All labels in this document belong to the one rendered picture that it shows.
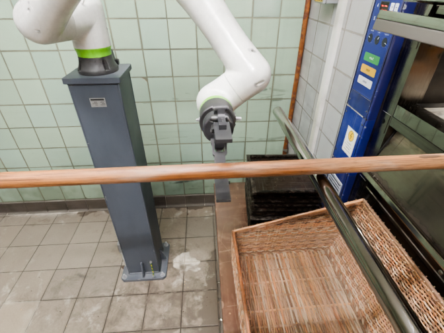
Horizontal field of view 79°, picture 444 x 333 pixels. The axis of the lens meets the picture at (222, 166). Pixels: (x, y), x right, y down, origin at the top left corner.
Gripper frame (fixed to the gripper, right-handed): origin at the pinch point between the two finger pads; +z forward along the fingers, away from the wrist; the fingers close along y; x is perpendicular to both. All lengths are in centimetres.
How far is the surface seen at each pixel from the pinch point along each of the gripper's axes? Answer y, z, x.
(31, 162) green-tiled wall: 74, -123, 125
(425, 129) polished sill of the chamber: 3, -19, -55
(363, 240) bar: 1.6, 16.8, -19.1
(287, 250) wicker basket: 59, -26, -28
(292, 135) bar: 1.9, -16.2, -18.2
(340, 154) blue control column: 29, -49, -52
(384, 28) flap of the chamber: -20, -27, -40
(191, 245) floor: 119, -81, 16
